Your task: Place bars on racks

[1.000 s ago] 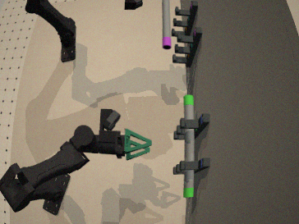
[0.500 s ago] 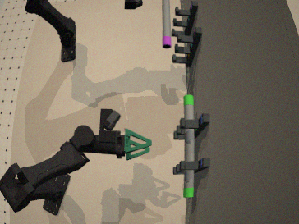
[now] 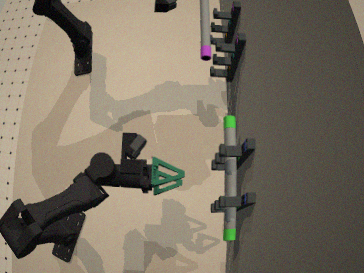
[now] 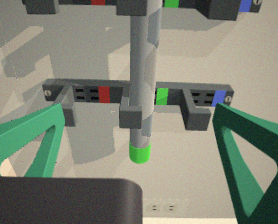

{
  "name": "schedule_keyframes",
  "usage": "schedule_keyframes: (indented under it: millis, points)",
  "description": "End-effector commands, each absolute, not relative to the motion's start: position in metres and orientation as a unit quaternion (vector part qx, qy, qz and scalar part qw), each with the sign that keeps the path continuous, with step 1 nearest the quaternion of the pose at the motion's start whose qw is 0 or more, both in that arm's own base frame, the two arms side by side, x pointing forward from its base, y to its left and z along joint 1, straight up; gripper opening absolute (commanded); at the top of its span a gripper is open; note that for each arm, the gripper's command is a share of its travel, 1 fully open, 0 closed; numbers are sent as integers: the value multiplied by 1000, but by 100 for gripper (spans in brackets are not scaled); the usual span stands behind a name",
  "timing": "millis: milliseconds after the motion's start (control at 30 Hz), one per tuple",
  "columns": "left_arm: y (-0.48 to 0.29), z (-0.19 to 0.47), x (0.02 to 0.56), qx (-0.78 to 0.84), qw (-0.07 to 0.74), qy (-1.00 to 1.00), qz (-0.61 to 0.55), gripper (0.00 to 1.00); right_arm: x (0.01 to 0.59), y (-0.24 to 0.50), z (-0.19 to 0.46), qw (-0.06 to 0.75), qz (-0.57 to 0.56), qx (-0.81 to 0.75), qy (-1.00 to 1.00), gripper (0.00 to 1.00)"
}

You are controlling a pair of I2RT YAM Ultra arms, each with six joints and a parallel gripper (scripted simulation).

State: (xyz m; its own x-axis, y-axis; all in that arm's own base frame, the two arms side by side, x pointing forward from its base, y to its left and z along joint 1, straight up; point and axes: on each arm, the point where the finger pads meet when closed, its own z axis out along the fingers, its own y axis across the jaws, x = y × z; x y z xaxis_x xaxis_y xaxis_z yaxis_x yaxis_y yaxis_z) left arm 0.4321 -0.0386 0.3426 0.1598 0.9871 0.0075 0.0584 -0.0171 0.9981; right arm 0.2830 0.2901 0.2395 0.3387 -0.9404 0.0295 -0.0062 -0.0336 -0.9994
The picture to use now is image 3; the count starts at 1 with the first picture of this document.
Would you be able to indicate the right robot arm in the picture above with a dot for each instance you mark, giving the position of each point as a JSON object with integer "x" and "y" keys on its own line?
{"x": 79, "y": 197}

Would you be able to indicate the beige wall panel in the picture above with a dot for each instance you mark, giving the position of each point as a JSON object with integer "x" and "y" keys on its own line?
{"x": 299, "y": 91}

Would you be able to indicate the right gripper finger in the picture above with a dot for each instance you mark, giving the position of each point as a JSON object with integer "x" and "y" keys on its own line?
{"x": 159, "y": 191}
{"x": 157, "y": 182}

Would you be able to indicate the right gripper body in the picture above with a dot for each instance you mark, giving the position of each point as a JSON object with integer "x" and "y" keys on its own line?
{"x": 137, "y": 180}

